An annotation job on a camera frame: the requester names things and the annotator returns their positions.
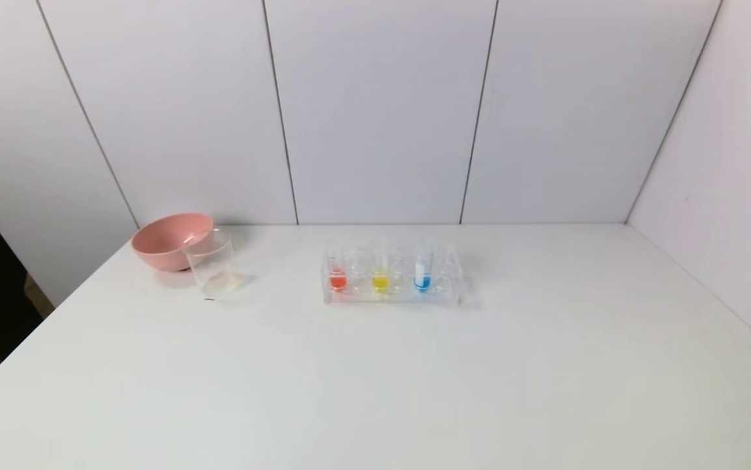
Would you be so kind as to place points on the test tube with red pigment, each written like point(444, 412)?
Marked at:
point(338, 281)

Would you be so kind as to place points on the clear acrylic test tube rack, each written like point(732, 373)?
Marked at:
point(401, 297)

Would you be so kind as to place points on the test tube with yellow pigment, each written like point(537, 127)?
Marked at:
point(380, 282)

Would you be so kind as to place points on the clear glass beaker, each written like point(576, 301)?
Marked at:
point(218, 277)

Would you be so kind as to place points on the pink bowl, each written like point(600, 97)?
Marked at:
point(163, 245)

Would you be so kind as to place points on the test tube with blue pigment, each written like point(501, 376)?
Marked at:
point(422, 282)

